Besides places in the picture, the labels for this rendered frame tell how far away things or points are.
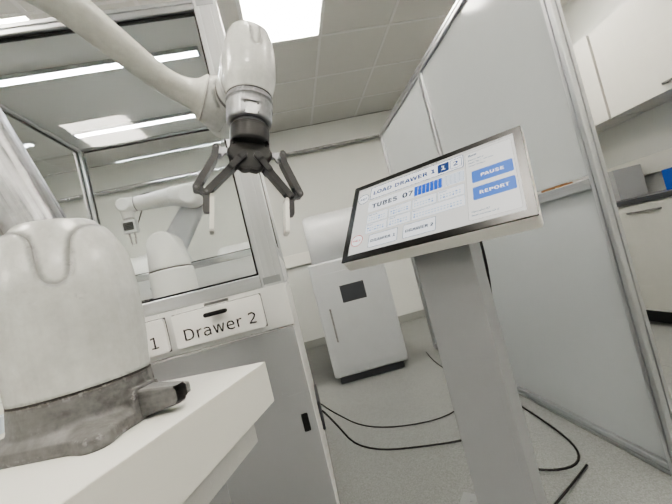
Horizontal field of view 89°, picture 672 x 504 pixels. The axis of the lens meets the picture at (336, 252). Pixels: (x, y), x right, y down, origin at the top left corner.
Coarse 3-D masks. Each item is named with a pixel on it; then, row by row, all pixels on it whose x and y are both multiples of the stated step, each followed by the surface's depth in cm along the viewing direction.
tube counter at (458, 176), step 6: (450, 174) 95; (456, 174) 93; (462, 174) 92; (432, 180) 98; (438, 180) 96; (444, 180) 95; (450, 180) 93; (456, 180) 92; (462, 180) 91; (420, 186) 99; (426, 186) 98; (432, 186) 96; (438, 186) 95; (444, 186) 93; (402, 192) 102; (408, 192) 101; (414, 192) 99; (420, 192) 98; (426, 192) 96; (402, 198) 101; (408, 198) 99
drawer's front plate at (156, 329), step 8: (160, 320) 110; (152, 328) 110; (160, 328) 110; (152, 336) 110; (160, 336) 110; (168, 336) 112; (152, 344) 110; (160, 344) 110; (168, 344) 110; (152, 352) 110; (160, 352) 110
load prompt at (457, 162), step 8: (448, 160) 98; (456, 160) 96; (432, 168) 100; (440, 168) 98; (448, 168) 96; (456, 168) 94; (408, 176) 105; (416, 176) 103; (424, 176) 101; (432, 176) 98; (384, 184) 110; (392, 184) 107; (400, 184) 105; (408, 184) 103; (376, 192) 110; (384, 192) 108
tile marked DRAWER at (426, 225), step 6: (414, 222) 93; (420, 222) 91; (426, 222) 90; (432, 222) 89; (408, 228) 93; (414, 228) 91; (420, 228) 90; (426, 228) 89; (432, 228) 88; (402, 234) 93; (408, 234) 91; (414, 234) 90
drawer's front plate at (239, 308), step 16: (224, 304) 113; (240, 304) 114; (256, 304) 114; (176, 320) 111; (192, 320) 112; (208, 320) 112; (224, 320) 113; (240, 320) 114; (256, 320) 114; (176, 336) 111; (208, 336) 112; (224, 336) 113
